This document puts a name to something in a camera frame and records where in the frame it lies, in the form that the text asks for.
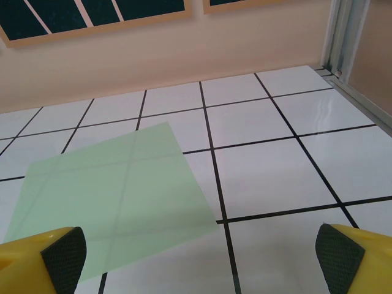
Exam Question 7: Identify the aluminium corner post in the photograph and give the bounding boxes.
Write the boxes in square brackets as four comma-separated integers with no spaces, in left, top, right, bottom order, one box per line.
[321,0,372,85]

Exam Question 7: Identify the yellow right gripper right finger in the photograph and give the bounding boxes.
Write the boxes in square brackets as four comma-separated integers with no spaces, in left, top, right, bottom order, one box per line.
[315,224,392,294]

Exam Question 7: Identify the aluminium side rail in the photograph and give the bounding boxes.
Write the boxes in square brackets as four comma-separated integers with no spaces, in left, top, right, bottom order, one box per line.
[314,67,392,139]

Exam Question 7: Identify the light green paper sheet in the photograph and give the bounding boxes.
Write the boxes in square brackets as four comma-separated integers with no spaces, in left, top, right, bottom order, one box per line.
[4,121,219,283]

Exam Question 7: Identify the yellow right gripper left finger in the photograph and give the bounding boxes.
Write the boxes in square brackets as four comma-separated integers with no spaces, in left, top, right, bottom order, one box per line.
[0,227,88,294]

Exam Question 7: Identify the wall panel pink flowers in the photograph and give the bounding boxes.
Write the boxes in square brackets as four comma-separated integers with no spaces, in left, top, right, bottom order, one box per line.
[0,0,193,49]

